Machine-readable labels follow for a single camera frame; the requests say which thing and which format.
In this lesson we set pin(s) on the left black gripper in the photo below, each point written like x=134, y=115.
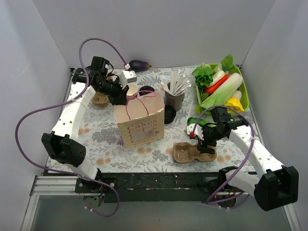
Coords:
x=121, y=91

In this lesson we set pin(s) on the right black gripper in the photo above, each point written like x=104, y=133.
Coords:
x=205, y=140

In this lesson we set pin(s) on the stack of paper cups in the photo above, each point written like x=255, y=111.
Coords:
x=132, y=91

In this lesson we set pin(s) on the cardboard cup carrier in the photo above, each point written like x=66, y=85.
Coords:
x=184, y=152

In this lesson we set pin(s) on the paper bag with pink handles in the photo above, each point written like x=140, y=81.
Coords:
x=141, y=119

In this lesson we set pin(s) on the stack of black lids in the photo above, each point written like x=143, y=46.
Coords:
x=170, y=114

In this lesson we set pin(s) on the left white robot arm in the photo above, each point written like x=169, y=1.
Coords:
x=61, y=143

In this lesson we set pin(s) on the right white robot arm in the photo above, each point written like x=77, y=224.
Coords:
x=261, y=175

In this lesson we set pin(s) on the stack of cardboard carriers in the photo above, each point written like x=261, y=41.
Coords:
x=99, y=98

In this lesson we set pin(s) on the bok choy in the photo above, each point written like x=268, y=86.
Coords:
x=191, y=122

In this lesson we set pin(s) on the floral table mat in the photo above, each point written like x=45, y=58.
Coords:
x=99, y=133

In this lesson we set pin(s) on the purple eggplant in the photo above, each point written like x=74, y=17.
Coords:
x=139, y=66

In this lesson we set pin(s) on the grey holder cup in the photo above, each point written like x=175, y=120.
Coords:
x=174, y=101

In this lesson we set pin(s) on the yellow flower vegetable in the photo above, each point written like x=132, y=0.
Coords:
x=234, y=102

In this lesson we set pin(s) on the orange carrot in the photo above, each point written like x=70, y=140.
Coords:
x=213, y=88

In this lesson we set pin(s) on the green plastic basket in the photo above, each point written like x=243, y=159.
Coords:
x=244, y=99

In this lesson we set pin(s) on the green lettuce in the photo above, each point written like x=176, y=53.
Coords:
x=203, y=75

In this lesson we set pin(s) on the white radish with leaves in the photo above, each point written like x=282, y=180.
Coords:
x=222, y=69

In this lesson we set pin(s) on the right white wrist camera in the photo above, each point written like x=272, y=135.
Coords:
x=195, y=130

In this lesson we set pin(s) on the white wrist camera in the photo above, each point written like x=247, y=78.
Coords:
x=127, y=77
x=195, y=130

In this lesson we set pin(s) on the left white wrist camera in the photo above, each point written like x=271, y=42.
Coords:
x=127, y=77

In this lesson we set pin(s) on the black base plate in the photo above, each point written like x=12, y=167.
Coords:
x=152, y=187

